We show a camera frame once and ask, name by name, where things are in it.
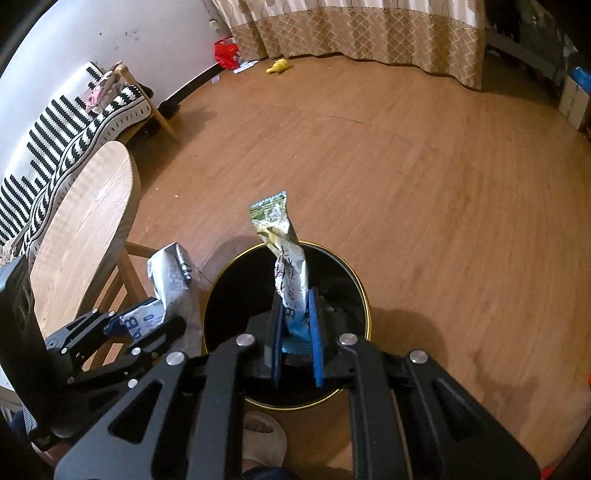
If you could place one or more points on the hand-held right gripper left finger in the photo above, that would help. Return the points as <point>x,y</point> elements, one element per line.
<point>278,350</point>

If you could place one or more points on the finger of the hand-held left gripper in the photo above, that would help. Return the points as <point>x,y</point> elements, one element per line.
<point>87,330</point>
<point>157,339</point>

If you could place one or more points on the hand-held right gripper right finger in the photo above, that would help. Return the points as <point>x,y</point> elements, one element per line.
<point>316,350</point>

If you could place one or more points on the white blue packet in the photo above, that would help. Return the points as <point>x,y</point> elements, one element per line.
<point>168,286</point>

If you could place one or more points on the green snack wrapper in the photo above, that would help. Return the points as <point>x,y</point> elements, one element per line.
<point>291,277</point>

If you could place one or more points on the black bin with gold rim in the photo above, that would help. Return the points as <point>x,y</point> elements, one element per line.
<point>235,286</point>

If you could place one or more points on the person's foot in beige slipper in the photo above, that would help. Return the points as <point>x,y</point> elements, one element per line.
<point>264,438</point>

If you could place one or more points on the round wooden table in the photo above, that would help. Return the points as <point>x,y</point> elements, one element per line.
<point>83,207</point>

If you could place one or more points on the person's leg in jeans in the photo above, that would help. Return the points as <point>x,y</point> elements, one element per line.
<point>268,474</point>

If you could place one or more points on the black white striped sofa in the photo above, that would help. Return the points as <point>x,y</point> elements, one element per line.
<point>60,134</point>

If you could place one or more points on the pink toy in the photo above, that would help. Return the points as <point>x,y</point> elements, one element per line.
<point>99,92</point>

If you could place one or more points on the yellow toy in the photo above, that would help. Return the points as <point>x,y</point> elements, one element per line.
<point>278,66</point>

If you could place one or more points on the white paper sheet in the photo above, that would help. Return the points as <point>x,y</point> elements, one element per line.
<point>246,67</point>

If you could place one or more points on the red plastic bag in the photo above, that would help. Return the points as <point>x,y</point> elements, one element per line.
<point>226,53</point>

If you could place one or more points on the beige patterned curtain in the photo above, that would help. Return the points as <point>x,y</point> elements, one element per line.
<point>360,32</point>

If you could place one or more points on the cardboard box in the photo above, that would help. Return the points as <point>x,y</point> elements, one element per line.
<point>575,99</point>

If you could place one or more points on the dark furniture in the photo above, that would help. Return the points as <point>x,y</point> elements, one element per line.
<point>521,32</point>

